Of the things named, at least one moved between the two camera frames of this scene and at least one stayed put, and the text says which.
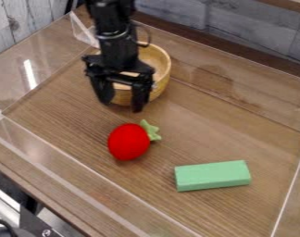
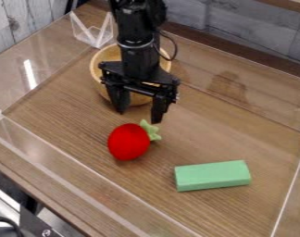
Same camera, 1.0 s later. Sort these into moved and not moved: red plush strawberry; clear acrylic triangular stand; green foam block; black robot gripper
Moved: black robot gripper
Not moved: green foam block; clear acrylic triangular stand; red plush strawberry
